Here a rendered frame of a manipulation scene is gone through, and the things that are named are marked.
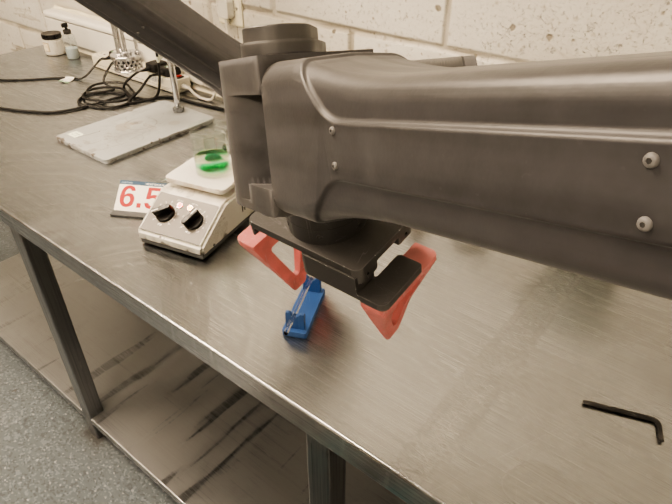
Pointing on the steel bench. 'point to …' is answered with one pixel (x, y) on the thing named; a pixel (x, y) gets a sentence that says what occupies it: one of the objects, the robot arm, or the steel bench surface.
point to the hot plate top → (185, 176)
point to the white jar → (52, 41)
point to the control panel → (180, 218)
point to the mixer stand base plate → (130, 131)
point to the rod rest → (305, 310)
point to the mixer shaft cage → (129, 58)
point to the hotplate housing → (230, 218)
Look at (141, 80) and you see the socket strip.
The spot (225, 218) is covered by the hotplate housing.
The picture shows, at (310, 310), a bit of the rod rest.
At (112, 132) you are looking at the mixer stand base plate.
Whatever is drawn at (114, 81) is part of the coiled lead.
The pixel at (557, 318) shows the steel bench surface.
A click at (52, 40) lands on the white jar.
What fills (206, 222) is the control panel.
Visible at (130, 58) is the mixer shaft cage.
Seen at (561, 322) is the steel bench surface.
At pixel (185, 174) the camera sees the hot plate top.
